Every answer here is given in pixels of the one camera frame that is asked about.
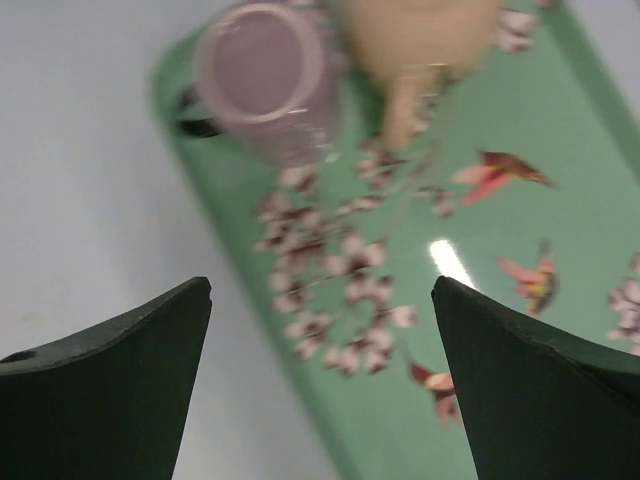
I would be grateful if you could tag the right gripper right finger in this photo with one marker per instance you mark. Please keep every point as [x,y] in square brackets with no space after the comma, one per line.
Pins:
[537,402]

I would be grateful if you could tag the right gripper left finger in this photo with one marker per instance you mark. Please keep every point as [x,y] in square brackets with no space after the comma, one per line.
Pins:
[110,401]

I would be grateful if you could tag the mauve upside-down mug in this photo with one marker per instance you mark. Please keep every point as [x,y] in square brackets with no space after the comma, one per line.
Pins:
[267,73]

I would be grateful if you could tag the green floral tray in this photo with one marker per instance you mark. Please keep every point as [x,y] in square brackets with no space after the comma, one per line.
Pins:
[526,189]

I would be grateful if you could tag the tan ceramic teapot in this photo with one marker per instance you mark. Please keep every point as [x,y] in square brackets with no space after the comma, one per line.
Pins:
[410,49]

